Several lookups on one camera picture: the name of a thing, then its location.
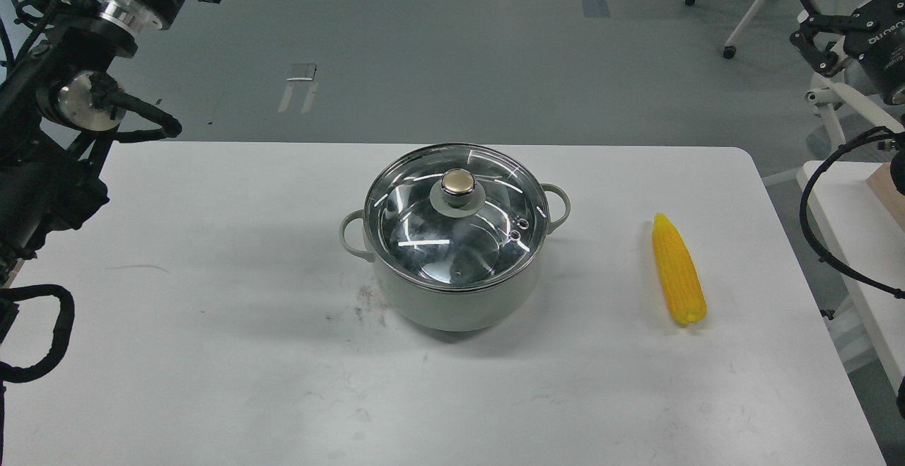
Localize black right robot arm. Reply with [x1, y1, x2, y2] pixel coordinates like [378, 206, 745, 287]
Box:
[790, 0, 903, 410]

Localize yellow corn cob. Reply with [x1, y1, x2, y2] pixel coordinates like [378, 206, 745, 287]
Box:
[652, 214, 708, 327]

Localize pale green metal pot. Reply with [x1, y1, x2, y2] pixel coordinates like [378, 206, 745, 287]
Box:
[339, 185, 571, 332]

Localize glass pot lid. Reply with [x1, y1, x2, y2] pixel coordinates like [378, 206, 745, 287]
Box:
[363, 143, 563, 292]

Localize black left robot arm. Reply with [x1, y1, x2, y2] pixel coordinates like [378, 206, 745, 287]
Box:
[1, 0, 222, 383]

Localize white side table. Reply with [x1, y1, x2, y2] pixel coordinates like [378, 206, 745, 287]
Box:
[808, 162, 904, 389]

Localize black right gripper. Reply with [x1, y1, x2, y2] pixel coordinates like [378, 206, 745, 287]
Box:
[790, 0, 905, 105]

